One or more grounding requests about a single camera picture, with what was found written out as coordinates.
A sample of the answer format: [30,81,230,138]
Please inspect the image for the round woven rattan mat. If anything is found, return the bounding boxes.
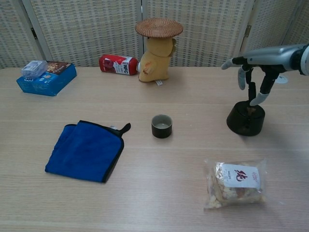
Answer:
[134,17,184,39]

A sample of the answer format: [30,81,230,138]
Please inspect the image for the blue microfiber cloth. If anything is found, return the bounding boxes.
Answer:
[44,120,131,184]

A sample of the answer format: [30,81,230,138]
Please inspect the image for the dark ceramic cup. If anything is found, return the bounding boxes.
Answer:
[151,114,173,139]

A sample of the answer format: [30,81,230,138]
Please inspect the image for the black teapot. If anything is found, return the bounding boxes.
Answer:
[226,100,266,136]

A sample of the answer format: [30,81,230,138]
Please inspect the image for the small clear plastic box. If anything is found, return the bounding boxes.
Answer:
[21,60,48,78]

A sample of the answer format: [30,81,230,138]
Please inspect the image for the clear snack bag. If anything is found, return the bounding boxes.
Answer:
[203,158,267,210]

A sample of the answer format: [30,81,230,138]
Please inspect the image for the blue cookie box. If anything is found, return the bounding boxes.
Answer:
[16,61,78,97]

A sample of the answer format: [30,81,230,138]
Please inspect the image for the yellow plush toy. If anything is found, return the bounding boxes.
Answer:
[138,37,178,86]

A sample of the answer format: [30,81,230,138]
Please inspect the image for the woven folding screen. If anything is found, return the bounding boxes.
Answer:
[0,0,309,70]

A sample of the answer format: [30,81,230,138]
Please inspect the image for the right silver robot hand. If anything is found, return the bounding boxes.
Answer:
[221,43,303,107]

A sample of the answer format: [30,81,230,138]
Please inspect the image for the red juice bottle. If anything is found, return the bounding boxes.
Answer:
[98,54,141,76]

